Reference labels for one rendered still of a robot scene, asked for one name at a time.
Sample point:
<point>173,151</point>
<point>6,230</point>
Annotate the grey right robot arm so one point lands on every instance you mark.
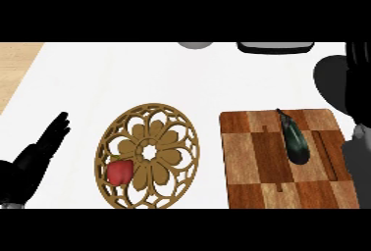
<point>359,170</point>

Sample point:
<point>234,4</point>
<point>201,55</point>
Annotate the dark purple eggplant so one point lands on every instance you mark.
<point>294,140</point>

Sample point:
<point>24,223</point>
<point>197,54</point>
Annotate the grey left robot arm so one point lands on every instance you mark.
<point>12,206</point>

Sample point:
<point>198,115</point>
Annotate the golden floral openwork trivet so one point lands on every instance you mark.
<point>147,156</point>

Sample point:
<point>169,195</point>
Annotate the brown checkered wooden cutting board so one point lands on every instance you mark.
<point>284,160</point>

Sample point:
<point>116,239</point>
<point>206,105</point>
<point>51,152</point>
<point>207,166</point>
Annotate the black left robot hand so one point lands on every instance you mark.
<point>30,163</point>

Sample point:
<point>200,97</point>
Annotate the grey round object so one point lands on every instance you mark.
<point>195,44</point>

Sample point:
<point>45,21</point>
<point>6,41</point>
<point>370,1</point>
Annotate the black and grey appliance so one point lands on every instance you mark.
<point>275,47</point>

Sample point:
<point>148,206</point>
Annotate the red bell pepper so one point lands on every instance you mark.
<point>120,172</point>

